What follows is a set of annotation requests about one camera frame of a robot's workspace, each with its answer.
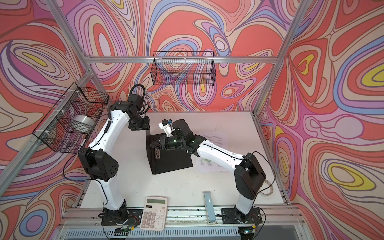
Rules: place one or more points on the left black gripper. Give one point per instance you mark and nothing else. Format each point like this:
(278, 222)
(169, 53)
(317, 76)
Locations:
(145, 126)

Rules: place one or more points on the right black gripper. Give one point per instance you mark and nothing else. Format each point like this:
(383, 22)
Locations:
(163, 143)

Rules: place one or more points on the blue file folder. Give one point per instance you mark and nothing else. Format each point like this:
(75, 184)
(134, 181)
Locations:
(165, 161)

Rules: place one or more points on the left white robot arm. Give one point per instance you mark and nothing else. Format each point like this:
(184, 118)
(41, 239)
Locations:
(97, 159)

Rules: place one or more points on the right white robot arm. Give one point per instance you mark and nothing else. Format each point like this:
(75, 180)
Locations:
(248, 173)

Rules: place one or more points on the stack of printed papers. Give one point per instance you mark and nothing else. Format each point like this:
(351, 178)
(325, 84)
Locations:
(208, 162)

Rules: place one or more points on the white desk calculator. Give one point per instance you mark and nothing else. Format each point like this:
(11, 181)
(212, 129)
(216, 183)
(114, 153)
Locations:
(154, 213)

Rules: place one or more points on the tape roll on table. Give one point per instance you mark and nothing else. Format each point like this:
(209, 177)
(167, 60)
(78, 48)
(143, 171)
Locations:
(267, 188)

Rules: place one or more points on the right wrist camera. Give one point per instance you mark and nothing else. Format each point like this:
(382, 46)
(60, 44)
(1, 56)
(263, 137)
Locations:
(166, 126)

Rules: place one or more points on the black wire basket back wall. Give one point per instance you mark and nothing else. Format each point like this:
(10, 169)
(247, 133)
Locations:
(183, 68)

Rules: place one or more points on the black wire basket wall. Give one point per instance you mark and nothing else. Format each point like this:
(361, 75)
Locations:
(55, 129)
(183, 68)

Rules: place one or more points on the black wire basket left wall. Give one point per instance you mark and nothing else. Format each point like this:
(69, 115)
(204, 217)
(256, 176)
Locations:
(55, 129)

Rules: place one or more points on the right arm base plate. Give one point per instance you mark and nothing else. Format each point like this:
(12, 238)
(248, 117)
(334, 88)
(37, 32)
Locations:
(235, 216)

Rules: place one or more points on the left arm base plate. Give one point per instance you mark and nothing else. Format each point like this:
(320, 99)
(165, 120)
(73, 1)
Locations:
(130, 217)

